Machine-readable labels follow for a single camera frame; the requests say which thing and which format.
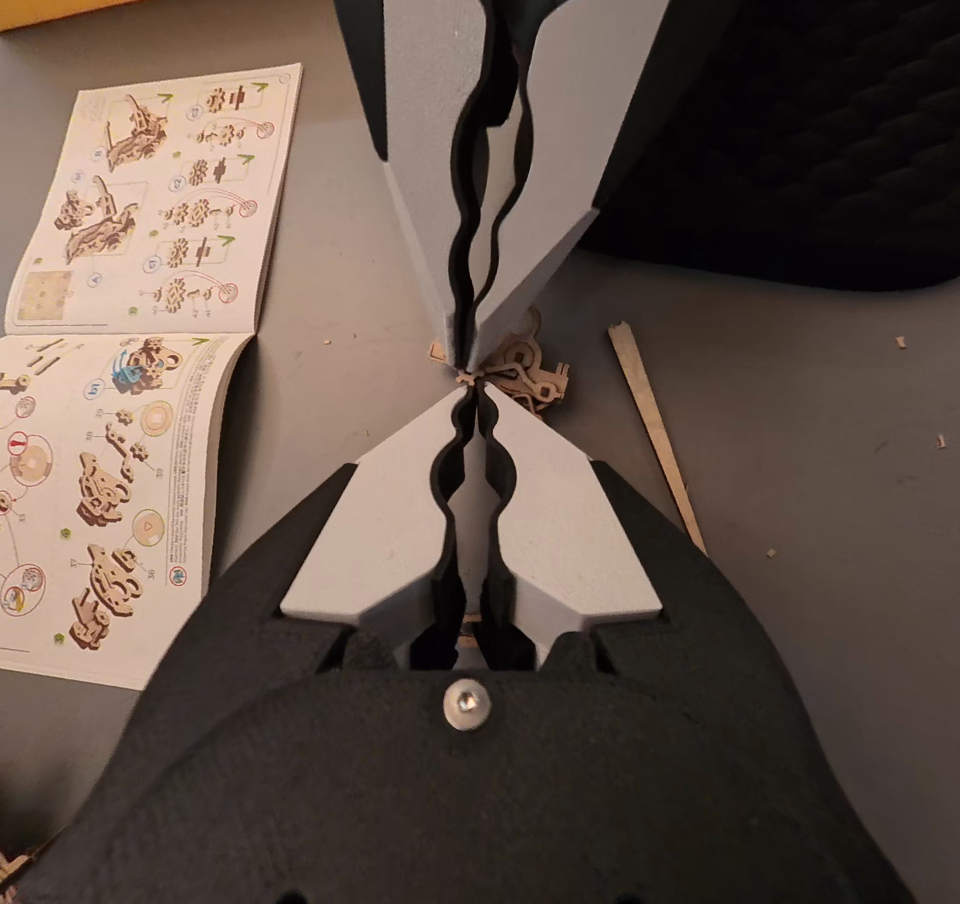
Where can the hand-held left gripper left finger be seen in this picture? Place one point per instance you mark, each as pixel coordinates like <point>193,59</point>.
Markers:
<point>360,544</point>

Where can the black quilted pad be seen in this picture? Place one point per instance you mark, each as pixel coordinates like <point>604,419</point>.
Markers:
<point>810,153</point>

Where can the thin wooden stick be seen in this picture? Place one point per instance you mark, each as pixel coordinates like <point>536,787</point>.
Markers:
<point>652,424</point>

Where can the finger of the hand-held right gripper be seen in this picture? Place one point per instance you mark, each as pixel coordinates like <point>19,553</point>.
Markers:
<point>420,93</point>
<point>585,131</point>

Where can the open instruction booklet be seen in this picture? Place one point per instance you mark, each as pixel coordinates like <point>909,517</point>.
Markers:
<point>150,394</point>

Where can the small wooden gear assembly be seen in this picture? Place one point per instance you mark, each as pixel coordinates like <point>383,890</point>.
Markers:
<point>536,386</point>

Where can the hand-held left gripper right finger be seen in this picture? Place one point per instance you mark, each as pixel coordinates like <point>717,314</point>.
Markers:
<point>585,544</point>

